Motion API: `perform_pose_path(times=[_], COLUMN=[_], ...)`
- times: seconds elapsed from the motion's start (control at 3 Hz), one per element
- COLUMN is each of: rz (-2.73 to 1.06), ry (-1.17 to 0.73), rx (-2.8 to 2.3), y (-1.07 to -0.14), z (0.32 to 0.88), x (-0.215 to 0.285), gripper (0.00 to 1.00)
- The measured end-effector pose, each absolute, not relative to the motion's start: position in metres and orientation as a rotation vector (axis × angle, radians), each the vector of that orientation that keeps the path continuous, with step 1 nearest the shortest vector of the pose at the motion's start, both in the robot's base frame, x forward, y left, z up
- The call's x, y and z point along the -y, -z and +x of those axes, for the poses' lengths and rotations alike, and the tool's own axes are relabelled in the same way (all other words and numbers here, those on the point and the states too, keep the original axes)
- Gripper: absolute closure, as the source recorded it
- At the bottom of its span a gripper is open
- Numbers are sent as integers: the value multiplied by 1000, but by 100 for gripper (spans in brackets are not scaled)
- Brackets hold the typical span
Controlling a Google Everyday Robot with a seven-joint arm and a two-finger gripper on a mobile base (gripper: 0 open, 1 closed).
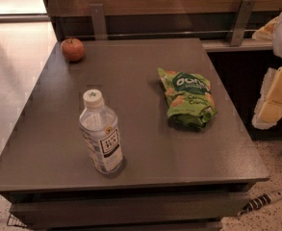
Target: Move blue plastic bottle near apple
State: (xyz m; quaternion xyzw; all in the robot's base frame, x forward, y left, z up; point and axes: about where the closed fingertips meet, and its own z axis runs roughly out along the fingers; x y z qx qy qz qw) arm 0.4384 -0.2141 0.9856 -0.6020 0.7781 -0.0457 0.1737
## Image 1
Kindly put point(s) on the green snack bag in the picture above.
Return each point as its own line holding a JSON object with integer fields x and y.
{"x": 189, "y": 99}

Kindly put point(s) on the clear plastic water bottle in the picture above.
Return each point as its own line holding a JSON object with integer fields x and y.
{"x": 99, "y": 126}

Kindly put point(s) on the right metal bracket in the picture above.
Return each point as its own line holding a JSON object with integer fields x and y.
{"x": 236, "y": 34}

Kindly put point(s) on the grey table drawer unit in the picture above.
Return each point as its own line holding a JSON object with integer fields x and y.
{"x": 192, "y": 209}

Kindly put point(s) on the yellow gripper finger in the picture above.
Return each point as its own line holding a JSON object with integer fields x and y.
{"x": 266, "y": 32}
{"x": 268, "y": 110}

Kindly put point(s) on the red apple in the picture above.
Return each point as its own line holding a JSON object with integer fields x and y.
{"x": 73, "y": 49}

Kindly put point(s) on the black wire rack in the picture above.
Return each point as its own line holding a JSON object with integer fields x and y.
{"x": 12, "y": 221}

